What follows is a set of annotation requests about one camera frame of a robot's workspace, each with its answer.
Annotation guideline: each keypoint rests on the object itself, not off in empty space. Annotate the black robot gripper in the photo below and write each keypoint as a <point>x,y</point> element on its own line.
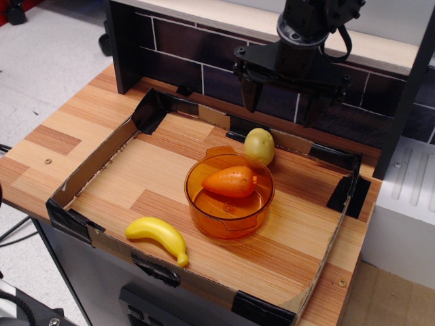
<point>296,64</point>

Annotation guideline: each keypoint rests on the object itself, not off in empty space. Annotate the orange toy carrot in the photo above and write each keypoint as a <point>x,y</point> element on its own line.
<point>234,182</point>

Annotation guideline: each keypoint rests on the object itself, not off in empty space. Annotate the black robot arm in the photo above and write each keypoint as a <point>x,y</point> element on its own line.
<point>319,20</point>

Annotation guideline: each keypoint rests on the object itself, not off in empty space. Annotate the orange transparent plastic pot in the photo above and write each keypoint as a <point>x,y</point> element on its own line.
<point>221,216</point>

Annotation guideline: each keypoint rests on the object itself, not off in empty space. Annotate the yellow toy potato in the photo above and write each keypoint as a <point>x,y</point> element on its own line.
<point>259,144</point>

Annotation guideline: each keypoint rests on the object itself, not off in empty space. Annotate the dark brick backsplash panel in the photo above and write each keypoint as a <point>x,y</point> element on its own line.
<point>189,45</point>

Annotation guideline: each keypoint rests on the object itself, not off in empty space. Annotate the white toy sink drainboard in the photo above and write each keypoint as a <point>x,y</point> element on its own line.
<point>400,236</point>

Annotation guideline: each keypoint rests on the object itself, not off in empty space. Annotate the black chair caster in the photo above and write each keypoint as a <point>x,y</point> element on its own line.
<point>104,41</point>

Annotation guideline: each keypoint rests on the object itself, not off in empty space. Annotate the yellow toy banana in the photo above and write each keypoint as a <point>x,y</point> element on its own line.
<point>162,232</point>

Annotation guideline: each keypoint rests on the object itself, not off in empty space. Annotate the black stand base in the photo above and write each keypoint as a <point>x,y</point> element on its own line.
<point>13,12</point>

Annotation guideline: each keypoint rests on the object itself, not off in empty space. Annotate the black equipment bottom left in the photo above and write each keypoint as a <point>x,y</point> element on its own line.
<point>18,308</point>

